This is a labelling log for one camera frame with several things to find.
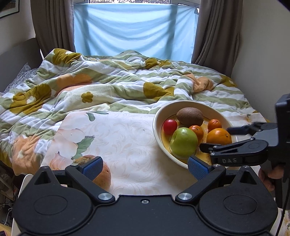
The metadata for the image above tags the patterned grey pillow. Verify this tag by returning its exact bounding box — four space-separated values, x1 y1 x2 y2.
3 63 38 93

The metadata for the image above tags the grey headboard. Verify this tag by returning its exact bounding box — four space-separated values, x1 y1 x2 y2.
0 38 43 91

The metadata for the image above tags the window frame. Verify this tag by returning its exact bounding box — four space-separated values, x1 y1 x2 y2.
73 0 200 7

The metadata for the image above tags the brown curtain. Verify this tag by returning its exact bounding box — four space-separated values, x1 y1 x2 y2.
191 0 243 77
30 0 75 56

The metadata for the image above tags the green apple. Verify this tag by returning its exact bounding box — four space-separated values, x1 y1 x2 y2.
169 127 198 159

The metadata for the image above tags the small tangerine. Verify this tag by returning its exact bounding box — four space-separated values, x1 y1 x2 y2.
207 119 222 132

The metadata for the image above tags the brown left curtain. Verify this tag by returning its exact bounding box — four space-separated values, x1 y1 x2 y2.
30 0 75 56

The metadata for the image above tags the light blue sheet curtain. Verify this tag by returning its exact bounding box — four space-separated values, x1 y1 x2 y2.
74 3 199 62

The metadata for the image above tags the brown right curtain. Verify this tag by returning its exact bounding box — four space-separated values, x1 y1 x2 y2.
191 0 243 77

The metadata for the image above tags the red cherry tomato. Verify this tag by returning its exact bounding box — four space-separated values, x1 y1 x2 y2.
163 119 178 136

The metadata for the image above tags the striped floral duvet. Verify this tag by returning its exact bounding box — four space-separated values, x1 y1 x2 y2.
1 48 255 175

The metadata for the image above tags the person's right hand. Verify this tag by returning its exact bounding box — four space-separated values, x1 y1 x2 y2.
258 166 284 191

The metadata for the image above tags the brown kiwi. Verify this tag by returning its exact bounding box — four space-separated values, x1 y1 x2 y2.
177 107 204 127

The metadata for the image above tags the cream oval fruit bowl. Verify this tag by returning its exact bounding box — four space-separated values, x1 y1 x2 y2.
153 101 237 169

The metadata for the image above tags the framed wall picture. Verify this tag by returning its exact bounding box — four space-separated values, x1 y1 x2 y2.
0 0 20 18

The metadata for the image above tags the white chair back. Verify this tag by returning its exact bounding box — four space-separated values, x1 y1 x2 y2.
11 174 33 236

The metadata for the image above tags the yellow russet apple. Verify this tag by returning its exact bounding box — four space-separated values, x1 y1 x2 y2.
73 154 111 191

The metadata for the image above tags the large orange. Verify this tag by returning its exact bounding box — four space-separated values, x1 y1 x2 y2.
206 128 232 145

